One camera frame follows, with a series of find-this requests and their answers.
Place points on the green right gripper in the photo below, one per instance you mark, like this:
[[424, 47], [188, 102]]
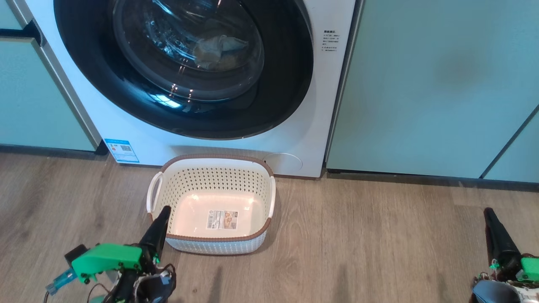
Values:
[[530, 269]]

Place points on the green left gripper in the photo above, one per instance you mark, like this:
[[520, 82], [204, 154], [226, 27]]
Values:
[[109, 257]]

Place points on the plain pale yellow garment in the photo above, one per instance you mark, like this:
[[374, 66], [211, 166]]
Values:
[[208, 58]]

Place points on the glass washing machine door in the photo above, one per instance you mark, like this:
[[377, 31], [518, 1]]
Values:
[[286, 84]]

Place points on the pale yellow garment blue collar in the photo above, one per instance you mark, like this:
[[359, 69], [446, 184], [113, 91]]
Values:
[[230, 42]]

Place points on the white washing machine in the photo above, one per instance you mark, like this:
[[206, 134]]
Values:
[[328, 105]]

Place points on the printed basket label sticker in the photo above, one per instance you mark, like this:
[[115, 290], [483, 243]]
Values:
[[222, 219]]

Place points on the cream plastic laundry basket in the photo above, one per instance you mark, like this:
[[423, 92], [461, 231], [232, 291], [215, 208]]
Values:
[[219, 185]]

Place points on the blue energy label sticker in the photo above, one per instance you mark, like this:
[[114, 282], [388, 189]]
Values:
[[121, 150]]

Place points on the round white filter cover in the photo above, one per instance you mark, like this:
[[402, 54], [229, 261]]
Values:
[[282, 163]]

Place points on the pale green narrow cabinet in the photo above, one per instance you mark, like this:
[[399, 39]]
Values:
[[33, 92]]

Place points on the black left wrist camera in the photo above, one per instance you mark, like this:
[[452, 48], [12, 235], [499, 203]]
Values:
[[76, 253]]

